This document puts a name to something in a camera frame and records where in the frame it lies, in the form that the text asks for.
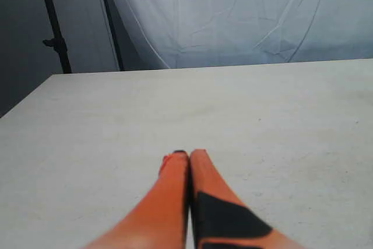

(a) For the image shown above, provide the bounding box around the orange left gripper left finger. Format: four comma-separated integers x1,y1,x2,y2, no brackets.
86,150,189,248

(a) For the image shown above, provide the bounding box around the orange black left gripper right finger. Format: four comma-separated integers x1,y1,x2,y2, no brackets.
190,149,303,248

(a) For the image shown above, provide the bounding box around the white backdrop cloth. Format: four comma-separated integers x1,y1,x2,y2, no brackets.
108,0,372,70

